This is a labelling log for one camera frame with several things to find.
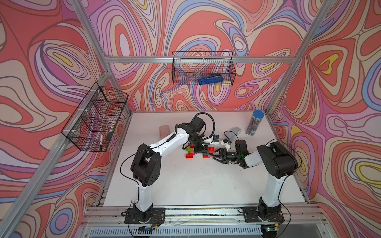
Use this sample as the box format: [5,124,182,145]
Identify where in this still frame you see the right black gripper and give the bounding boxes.
[210,148,240,164]

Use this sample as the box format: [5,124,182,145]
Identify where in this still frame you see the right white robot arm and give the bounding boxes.
[211,139,299,224]

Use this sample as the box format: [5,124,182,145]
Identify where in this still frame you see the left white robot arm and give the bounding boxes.
[120,112,215,225]

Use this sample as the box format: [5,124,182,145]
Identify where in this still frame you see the grey small case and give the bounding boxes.
[228,127,242,136]

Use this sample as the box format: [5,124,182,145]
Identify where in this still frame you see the pink plastic case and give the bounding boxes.
[159,125,170,139]

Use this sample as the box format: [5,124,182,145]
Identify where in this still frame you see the blue capped clear cylinder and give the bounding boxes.
[246,110,265,136]

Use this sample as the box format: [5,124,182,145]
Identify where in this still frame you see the blue object in basket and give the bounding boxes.
[198,74,224,85]

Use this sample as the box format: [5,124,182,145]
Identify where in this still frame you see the black marker in basket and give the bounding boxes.
[99,134,103,151]

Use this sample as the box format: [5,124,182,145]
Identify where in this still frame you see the black wire basket back wall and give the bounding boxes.
[172,50,236,86]

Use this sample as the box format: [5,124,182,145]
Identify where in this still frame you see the black wire basket wall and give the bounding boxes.
[172,50,236,86]
[61,82,129,152]

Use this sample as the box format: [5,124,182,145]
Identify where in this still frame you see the black wire basket left wall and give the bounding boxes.
[61,82,129,152]

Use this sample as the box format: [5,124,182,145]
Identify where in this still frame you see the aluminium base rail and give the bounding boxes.
[75,204,335,238]

